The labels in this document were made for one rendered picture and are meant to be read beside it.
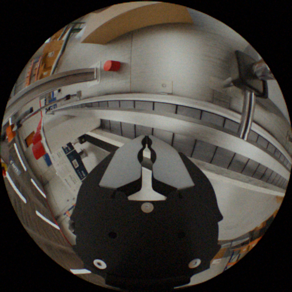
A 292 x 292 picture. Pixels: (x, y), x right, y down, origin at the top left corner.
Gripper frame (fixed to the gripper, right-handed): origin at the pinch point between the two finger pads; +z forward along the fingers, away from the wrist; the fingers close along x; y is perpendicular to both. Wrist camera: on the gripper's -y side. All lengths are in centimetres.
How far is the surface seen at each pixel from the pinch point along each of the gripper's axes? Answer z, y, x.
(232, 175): -4.5, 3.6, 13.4
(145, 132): 6.3, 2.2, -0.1
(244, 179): -6.1, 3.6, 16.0
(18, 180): -30, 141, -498
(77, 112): 3.7, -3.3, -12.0
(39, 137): 0.8, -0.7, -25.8
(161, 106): 4.9, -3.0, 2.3
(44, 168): 248, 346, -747
